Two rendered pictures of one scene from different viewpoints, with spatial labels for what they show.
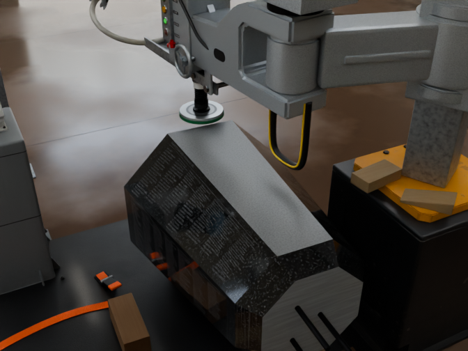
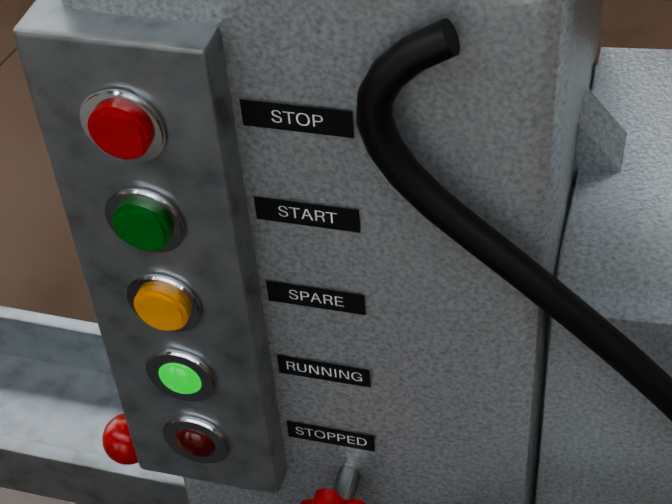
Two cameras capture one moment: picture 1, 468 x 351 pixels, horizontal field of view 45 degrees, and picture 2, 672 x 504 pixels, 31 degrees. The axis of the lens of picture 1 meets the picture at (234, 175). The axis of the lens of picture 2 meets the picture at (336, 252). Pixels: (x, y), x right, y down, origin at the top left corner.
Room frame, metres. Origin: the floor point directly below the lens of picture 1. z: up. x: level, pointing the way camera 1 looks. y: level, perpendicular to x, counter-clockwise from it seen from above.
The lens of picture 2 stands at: (2.12, 0.48, 1.77)
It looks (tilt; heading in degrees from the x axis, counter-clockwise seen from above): 44 degrees down; 323
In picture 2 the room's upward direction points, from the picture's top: 5 degrees counter-clockwise
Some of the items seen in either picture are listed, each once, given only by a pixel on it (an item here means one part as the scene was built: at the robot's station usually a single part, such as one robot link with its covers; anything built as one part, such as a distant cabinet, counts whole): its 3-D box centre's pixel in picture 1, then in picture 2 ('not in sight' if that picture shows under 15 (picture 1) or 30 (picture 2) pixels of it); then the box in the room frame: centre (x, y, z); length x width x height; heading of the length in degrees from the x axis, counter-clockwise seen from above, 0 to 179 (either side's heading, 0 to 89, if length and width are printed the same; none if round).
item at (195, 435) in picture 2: not in sight; (196, 439); (2.48, 0.30, 1.27); 0.02 x 0.01 x 0.02; 34
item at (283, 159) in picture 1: (287, 130); not in sight; (1.95, -0.21, 1.05); 0.23 x 0.03 x 0.32; 34
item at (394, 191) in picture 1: (428, 175); not in sight; (2.08, -0.85, 0.76); 0.49 x 0.49 x 0.05; 27
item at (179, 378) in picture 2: not in sight; (181, 374); (2.48, 0.30, 1.32); 0.02 x 0.01 x 0.02; 34
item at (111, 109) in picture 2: not in sight; (121, 128); (2.48, 0.31, 1.47); 0.03 x 0.01 x 0.03; 34
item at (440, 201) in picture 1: (428, 197); not in sight; (1.85, -0.78, 0.80); 0.20 x 0.10 x 0.05; 64
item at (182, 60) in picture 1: (189, 59); not in sight; (2.33, 0.19, 1.20); 0.15 x 0.10 x 0.15; 34
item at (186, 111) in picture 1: (201, 110); not in sight; (2.50, 0.16, 0.87); 0.21 x 0.21 x 0.01
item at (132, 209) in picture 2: not in sight; (143, 223); (2.48, 0.31, 1.42); 0.03 x 0.01 x 0.03; 34
